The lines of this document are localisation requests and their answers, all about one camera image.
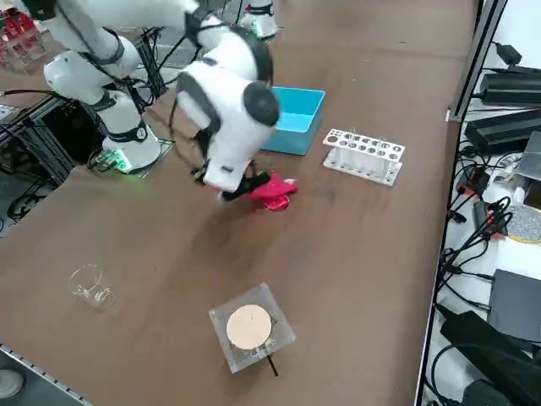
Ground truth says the small black adapter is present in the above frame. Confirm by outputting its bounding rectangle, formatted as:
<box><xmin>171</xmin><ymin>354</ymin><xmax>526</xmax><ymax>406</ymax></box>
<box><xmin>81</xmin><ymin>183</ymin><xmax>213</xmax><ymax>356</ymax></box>
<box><xmin>494</xmin><ymin>41</ymin><xmax>524</xmax><ymax>65</ymax></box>

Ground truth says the round glitter disc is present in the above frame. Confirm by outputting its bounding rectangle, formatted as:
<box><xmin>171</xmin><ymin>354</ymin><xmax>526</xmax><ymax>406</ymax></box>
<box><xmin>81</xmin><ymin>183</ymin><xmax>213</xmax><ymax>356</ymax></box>
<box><xmin>505</xmin><ymin>204</ymin><xmax>541</xmax><ymax>246</ymax></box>

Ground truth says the blue storage box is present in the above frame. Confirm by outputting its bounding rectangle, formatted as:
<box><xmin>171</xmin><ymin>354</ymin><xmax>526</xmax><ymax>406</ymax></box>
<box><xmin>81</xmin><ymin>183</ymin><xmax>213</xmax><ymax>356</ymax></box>
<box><xmin>258</xmin><ymin>85</ymin><xmax>327</xmax><ymax>157</ymax></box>

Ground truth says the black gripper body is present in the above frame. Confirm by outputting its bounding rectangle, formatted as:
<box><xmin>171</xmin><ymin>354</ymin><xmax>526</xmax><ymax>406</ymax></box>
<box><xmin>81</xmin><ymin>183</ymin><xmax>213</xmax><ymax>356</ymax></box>
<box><xmin>219</xmin><ymin>162</ymin><xmax>272</xmax><ymax>204</ymax></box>

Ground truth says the clear acrylic stand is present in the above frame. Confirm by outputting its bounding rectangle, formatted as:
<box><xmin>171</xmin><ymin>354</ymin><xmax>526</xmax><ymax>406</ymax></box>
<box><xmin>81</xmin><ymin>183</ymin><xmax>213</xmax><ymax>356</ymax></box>
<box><xmin>207</xmin><ymin>282</ymin><xmax>298</xmax><ymax>376</ymax></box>

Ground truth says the person's foot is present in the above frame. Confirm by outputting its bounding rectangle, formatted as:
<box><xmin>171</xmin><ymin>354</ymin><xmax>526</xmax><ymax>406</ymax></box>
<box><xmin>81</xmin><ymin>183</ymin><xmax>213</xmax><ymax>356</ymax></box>
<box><xmin>0</xmin><ymin>369</ymin><xmax>26</xmax><ymax>399</ymax></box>

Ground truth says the pink rag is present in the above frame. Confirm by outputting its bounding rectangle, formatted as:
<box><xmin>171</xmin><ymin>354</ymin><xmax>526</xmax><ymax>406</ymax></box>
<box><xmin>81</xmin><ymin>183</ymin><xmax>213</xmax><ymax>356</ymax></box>
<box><xmin>243</xmin><ymin>169</ymin><xmax>300</xmax><ymax>213</ymax></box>

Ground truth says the round cork disc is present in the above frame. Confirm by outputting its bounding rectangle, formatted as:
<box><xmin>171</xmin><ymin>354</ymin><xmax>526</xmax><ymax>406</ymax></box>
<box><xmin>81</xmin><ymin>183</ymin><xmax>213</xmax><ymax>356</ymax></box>
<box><xmin>226</xmin><ymin>304</ymin><xmax>273</xmax><ymax>352</ymax></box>

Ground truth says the clear glass beaker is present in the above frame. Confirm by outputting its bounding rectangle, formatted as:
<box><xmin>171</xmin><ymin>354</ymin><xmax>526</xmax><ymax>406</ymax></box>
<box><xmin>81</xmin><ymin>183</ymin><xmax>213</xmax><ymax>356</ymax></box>
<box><xmin>68</xmin><ymin>262</ymin><xmax>119</xmax><ymax>313</ymax></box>

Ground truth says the flat black box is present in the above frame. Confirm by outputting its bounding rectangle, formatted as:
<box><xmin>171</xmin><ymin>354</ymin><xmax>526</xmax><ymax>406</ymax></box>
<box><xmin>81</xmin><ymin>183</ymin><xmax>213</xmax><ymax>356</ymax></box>
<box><xmin>487</xmin><ymin>268</ymin><xmax>541</xmax><ymax>344</ymax></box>

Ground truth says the aluminium camera post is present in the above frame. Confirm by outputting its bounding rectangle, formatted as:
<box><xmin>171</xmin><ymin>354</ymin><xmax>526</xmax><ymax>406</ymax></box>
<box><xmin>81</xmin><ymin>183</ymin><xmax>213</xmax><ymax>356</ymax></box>
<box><xmin>447</xmin><ymin>0</ymin><xmax>509</xmax><ymax>123</ymax></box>

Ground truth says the white test tube rack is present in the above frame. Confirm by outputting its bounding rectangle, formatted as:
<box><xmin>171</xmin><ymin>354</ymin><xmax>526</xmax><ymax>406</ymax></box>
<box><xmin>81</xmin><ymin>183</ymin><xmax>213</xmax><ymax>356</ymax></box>
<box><xmin>322</xmin><ymin>127</ymin><xmax>407</xmax><ymax>188</ymax></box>

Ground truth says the black aluminium frame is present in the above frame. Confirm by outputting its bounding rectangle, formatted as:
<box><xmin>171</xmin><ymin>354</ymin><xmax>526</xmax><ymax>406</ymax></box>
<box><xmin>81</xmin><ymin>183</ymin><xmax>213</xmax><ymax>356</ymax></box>
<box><xmin>0</xmin><ymin>91</ymin><xmax>107</xmax><ymax>189</ymax></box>

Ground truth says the clear rack with red caps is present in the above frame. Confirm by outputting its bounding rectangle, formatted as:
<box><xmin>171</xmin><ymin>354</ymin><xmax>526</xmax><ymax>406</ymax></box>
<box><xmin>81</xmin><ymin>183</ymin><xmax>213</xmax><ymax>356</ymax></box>
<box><xmin>0</xmin><ymin>8</ymin><xmax>48</xmax><ymax>71</ymax></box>

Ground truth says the long black power brick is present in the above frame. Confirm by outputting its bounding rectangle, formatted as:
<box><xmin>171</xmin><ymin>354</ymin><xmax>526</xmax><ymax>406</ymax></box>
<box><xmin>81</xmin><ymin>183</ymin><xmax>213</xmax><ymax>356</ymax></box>
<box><xmin>437</xmin><ymin>304</ymin><xmax>541</xmax><ymax>406</ymax></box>

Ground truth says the silver metal plate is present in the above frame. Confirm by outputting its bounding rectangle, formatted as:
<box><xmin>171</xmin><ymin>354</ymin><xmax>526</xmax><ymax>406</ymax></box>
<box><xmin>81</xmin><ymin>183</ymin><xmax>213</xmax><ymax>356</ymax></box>
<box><xmin>517</xmin><ymin>130</ymin><xmax>541</xmax><ymax>187</ymax></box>

